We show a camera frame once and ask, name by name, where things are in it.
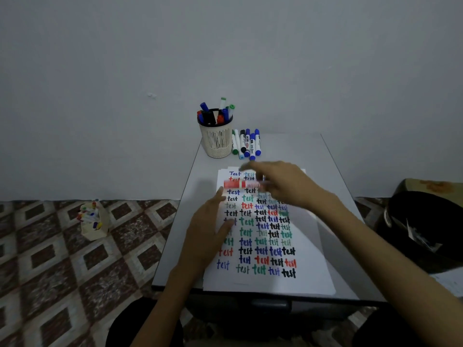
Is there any person's left hand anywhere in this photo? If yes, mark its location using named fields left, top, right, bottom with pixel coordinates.
left=177, top=187, right=235, bottom=275

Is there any person's leg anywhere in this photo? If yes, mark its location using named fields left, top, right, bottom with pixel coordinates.
left=105, top=298, right=183, bottom=347
left=353, top=305, right=427, bottom=347

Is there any yellow floral cushion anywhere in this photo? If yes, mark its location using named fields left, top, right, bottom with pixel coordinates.
left=394, top=178, right=463, bottom=208

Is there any beige mesh cup black rim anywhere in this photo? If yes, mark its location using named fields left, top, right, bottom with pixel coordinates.
left=197, top=111, right=234, bottom=159

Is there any grey drawer cabinet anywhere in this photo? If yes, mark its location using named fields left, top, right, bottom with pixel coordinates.
left=151, top=133, right=386, bottom=322

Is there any person's left forearm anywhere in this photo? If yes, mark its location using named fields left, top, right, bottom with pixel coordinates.
left=132, top=265, right=210, bottom=347

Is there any black plastic bucket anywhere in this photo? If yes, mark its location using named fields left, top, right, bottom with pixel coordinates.
left=378, top=191, right=463, bottom=273

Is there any white paper with colored writing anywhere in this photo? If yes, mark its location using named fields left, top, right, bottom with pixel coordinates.
left=202, top=166, right=337, bottom=296

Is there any row of colored markers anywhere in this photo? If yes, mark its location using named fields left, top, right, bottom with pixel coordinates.
left=231, top=129, right=262, bottom=161

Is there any person's left leg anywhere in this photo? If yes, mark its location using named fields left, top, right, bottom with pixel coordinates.
left=105, top=298, right=183, bottom=347

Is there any white sheet with faint marks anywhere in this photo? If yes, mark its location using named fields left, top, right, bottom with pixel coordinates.
left=430, top=267, right=463, bottom=299

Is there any small cream box of pens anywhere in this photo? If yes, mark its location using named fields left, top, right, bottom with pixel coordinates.
left=76, top=200, right=110, bottom=241

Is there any person's right forearm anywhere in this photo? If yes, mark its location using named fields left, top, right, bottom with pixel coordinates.
left=318, top=200, right=463, bottom=347

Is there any person's right leg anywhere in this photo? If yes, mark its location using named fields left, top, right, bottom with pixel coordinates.
left=353, top=305, right=427, bottom=347

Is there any person's right hand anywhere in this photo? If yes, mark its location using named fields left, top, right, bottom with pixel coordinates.
left=240, top=160, right=342, bottom=214

